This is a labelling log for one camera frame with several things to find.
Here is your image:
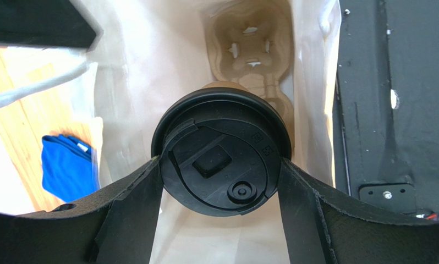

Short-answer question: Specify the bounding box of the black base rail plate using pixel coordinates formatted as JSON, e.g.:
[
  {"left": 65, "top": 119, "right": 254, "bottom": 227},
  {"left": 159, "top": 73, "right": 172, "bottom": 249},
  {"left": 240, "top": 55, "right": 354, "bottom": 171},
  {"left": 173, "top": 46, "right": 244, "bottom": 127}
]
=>
[{"left": 333, "top": 1, "right": 439, "bottom": 215}]

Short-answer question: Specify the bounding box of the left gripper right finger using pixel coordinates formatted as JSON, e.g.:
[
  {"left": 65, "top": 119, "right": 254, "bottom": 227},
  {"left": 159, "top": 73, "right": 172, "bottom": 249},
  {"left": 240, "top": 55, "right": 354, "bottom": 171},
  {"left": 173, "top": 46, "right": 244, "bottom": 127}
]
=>
[{"left": 278, "top": 158, "right": 439, "bottom": 263}]

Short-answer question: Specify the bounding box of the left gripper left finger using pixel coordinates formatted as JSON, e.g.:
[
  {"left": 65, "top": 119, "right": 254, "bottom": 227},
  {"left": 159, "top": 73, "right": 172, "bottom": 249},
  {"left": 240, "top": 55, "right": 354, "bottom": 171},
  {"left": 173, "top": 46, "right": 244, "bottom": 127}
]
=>
[{"left": 0, "top": 158, "right": 163, "bottom": 263}]

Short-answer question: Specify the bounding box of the single pulp cup carrier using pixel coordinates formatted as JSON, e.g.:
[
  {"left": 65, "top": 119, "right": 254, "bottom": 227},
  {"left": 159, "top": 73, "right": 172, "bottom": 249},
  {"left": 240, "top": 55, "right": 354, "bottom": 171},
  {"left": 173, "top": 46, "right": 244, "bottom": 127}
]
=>
[{"left": 206, "top": 1, "right": 294, "bottom": 142}]

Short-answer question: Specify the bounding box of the blue folded cloth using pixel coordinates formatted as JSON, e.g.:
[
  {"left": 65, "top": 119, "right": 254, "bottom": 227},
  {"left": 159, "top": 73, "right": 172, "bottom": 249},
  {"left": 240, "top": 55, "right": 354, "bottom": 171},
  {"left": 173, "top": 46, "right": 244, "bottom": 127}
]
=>
[{"left": 41, "top": 134, "right": 100, "bottom": 203}]

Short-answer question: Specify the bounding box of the single brown paper cup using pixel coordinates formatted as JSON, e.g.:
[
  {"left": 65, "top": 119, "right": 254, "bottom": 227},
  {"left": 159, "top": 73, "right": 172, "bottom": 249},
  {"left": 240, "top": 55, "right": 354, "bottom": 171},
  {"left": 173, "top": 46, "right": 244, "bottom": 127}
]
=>
[{"left": 202, "top": 81, "right": 247, "bottom": 91}]

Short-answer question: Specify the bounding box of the black cup lid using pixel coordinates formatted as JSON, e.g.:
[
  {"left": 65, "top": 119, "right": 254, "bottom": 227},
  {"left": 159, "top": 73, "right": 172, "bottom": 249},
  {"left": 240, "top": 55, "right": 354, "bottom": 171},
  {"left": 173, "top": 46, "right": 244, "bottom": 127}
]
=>
[{"left": 151, "top": 87, "right": 292, "bottom": 217}]

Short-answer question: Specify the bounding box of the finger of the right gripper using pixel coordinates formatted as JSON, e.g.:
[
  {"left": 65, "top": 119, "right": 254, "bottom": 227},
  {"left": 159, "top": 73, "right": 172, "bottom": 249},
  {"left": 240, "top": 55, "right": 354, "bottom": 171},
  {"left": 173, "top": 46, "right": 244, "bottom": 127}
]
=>
[{"left": 0, "top": 0, "right": 97, "bottom": 48}]

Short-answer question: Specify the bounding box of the brown paper bag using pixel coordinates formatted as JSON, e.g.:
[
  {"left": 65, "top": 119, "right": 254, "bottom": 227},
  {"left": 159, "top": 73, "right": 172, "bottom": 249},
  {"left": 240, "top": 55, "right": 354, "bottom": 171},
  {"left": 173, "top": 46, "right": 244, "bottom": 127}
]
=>
[{"left": 0, "top": 0, "right": 342, "bottom": 264}]

